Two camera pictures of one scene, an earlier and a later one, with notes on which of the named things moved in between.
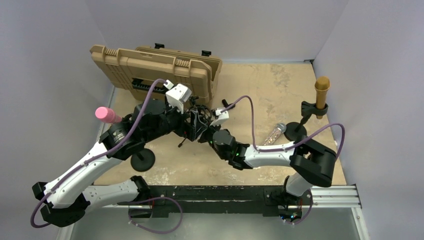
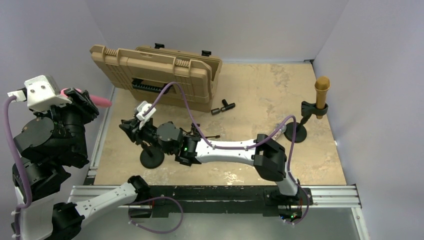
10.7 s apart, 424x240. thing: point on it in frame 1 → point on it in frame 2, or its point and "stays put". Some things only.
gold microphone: [321, 85] stays put
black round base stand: [143, 160] → [152, 157]
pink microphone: [107, 115] → [96, 100]
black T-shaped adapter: [225, 104] stays put
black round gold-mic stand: [294, 131] stays put
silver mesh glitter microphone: [280, 128] stays put
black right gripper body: [207, 135] → [147, 134]
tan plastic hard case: [134, 73] stays put
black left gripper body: [179, 126] → [78, 112]
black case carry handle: [136, 83] stays put
